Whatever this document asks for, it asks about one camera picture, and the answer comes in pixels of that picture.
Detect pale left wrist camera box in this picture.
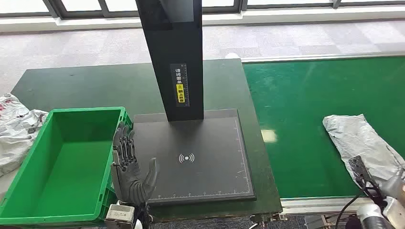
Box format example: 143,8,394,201
105,204,137,229

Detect black inbound scanner machine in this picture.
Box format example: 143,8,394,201
131,0,257,207

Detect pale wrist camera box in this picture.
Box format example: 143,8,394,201
105,204,137,229
348,155,380,194

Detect green conveyor belt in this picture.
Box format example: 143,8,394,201
243,56,405,200

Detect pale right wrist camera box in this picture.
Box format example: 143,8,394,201
348,155,380,194

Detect plain grey parcel bag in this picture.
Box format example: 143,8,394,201
322,114,405,191

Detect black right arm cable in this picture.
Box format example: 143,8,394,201
334,189,385,229

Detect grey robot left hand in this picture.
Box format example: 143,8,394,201
110,121,158,205

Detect green plastic crate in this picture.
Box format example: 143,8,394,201
0,106,134,226

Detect dark window frame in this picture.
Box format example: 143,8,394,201
0,0,405,20

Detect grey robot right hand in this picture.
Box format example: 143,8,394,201
380,169,405,200

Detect aluminium conveyor frame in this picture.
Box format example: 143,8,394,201
240,52,405,229

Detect black and yellow label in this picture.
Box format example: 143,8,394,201
170,63,191,107

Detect white parcel bag red marks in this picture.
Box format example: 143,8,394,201
0,92,49,176

